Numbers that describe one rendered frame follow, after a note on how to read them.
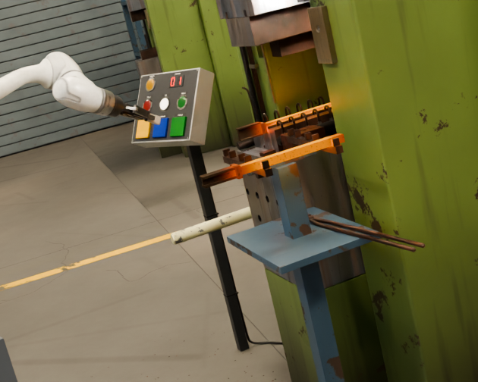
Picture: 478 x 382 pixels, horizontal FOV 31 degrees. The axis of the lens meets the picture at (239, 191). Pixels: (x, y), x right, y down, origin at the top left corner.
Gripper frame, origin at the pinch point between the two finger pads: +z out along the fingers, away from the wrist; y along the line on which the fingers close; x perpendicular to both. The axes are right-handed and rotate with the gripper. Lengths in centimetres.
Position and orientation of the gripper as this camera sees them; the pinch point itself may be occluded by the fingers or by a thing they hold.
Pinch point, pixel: (152, 118)
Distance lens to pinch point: 313.8
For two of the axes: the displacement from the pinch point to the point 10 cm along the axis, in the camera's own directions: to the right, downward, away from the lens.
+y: 7.3, 0.0, -6.9
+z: 6.8, 1.8, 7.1
